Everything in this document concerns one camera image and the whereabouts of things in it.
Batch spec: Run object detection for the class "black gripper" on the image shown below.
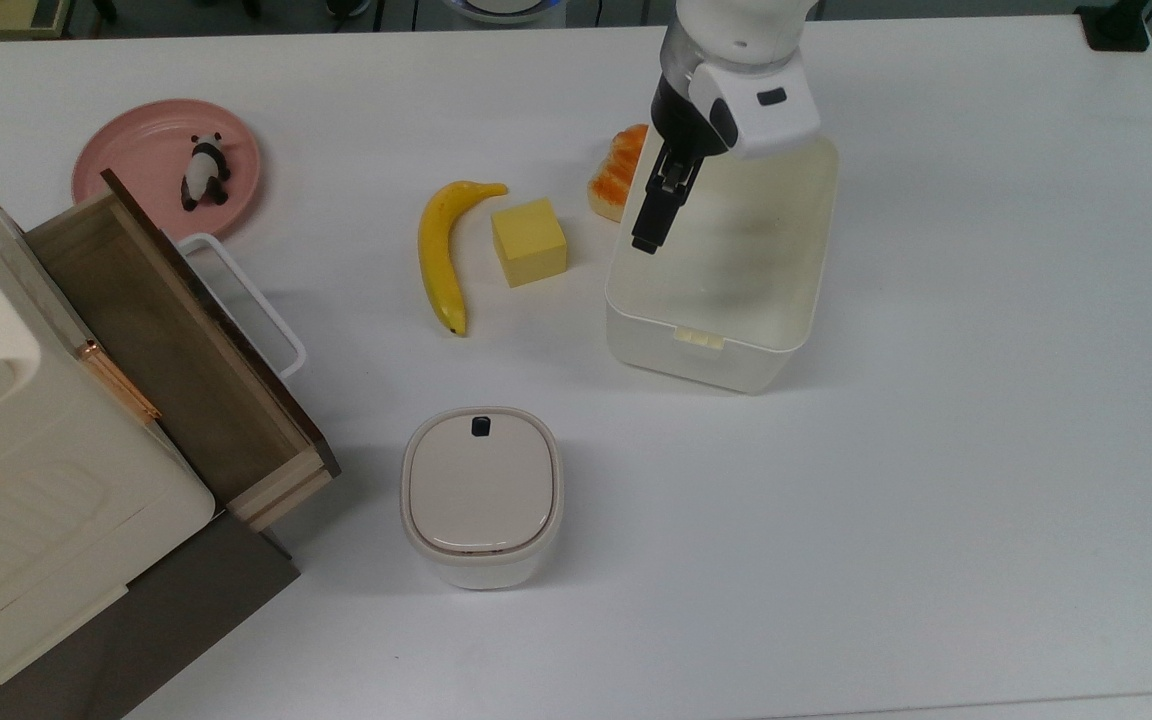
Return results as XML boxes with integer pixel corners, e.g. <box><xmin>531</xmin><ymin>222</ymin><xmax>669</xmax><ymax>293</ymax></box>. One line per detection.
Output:
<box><xmin>630</xmin><ymin>76</ymin><xmax>739</xmax><ymax>256</ymax></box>

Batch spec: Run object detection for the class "white plastic box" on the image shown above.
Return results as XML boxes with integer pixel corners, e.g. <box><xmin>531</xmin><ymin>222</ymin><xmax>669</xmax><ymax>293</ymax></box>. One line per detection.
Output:
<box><xmin>603</xmin><ymin>130</ymin><xmax>841</xmax><ymax>395</ymax></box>

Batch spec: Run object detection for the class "orange glazed toy bread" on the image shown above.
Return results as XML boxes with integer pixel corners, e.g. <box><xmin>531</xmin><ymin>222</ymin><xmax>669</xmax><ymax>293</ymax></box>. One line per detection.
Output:
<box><xmin>587</xmin><ymin>123</ymin><xmax>651</xmax><ymax>224</ymax></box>

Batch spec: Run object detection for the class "yellow cube block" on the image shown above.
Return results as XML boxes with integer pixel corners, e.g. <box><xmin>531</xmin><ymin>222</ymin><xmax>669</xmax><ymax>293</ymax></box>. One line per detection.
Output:
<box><xmin>490</xmin><ymin>197</ymin><xmax>570</xmax><ymax>290</ymax></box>

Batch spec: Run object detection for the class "yellow toy banana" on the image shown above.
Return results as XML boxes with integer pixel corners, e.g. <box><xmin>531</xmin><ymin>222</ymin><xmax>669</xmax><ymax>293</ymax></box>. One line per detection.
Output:
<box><xmin>417</xmin><ymin>179</ymin><xmax>510</xmax><ymax>338</ymax></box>

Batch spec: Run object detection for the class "cream lidded trash bin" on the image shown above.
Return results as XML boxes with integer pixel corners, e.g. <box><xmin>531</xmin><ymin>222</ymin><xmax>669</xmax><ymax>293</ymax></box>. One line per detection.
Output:
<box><xmin>399</xmin><ymin>405</ymin><xmax>566</xmax><ymax>592</ymax></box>

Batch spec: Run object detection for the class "black white panda figure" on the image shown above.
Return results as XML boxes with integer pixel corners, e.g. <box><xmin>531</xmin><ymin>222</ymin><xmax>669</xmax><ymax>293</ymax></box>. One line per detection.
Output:
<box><xmin>180</xmin><ymin>131</ymin><xmax>233</xmax><ymax>214</ymax></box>

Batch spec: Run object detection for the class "pink round plate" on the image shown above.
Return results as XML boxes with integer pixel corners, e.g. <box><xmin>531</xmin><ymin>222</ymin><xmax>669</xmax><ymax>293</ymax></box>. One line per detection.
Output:
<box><xmin>71</xmin><ymin>98</ymin><xmax>263</xmax><ymax>242</ymax></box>

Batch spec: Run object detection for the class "cream plastic storage cabinet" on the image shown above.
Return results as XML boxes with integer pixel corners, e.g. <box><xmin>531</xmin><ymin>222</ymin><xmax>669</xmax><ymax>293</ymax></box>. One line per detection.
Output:
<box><xmin>0</xmin><ymin>145</ymin><xmax>303</xmax><ymax>720</ymax></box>

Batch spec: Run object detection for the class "white robot base ring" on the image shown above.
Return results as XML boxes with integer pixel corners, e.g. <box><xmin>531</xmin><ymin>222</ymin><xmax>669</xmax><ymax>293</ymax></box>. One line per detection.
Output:
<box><xmin>441</xmin><ymin>0</ymin><xmax>569</xmax><ymax>25</ymax></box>

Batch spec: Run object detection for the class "brown drawer with white handle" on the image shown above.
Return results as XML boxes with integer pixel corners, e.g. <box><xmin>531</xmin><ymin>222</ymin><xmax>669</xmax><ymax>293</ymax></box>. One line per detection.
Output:
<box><xmin>23</xmin><ymin>167</ymin><xmax>343</xmax><ymax>533</ymax></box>

